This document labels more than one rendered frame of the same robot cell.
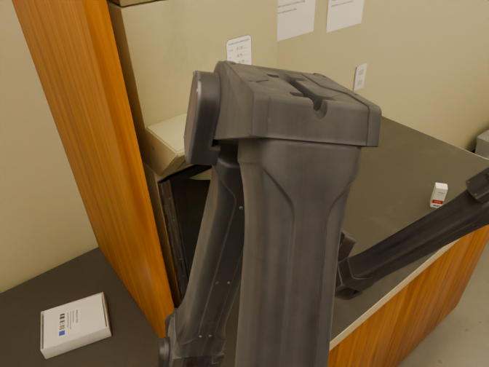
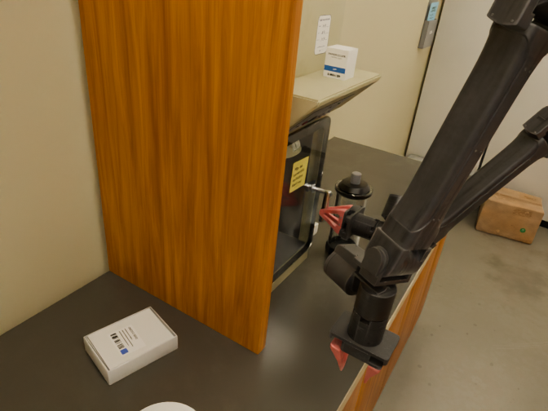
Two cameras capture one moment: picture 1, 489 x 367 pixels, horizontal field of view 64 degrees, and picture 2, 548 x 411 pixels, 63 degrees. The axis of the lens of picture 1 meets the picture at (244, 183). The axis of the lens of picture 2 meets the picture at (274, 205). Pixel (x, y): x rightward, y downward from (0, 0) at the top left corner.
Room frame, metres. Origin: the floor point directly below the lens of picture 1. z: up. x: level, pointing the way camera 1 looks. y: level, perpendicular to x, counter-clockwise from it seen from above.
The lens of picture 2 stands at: (-0.13, 0.48, 1.72)
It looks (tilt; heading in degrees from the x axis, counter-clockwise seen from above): 29 degrees down; 336
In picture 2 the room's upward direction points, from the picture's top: 6 degrees clockwise
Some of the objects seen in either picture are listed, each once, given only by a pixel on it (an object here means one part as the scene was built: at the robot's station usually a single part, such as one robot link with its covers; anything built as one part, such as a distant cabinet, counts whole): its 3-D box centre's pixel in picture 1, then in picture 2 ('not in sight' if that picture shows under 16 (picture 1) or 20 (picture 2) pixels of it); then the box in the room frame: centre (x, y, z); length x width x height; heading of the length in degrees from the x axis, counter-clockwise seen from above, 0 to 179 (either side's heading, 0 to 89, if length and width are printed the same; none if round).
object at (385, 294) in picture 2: not in sight; (373, 294); (0.30, 0.10, 1.27); 0.07 x 0.06 x 0.07; 10
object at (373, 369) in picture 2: not in sight; (364, 358); (0.29, 0.09, 1.14); 0.07 x 0.07 x 0.09; 36
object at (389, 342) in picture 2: not in sight; (367, 325); (0.30, 0.10, 1.21); 0.10 x 0.07 x 0.07; 36
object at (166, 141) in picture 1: (235, 134); (325, 103); (0.69, 0.01, 1.46); 0.32 x 0.12 x 0.10; 127
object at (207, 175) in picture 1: (228, 222); (291, 206); (0.73, 0.04, 1.19); 0.30 x 0.01 x 0.40; 127
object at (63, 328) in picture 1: (76, 323); (131, 342); (0.61, 0.45, 0.96); 0.16 x 0.12 x 0.04; 111
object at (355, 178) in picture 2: not in sight; (355, 183); (0.83, -0.20, 1.18); 0.09 x 0.09 x 0.07
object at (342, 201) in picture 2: not in sight; (347, 218); (0.83, -0.20, 1.06); 0.11 x 0.11 x 0.21
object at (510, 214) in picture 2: not in sight; (508, 213); (1.95, -2.46, 0.14); 0.41 x 0.33 x 0.29; 43
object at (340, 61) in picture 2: not in sight; (340, 62); (0.71, -0.02, 1.54); 0.05 x 0.05 x 0.06; 37
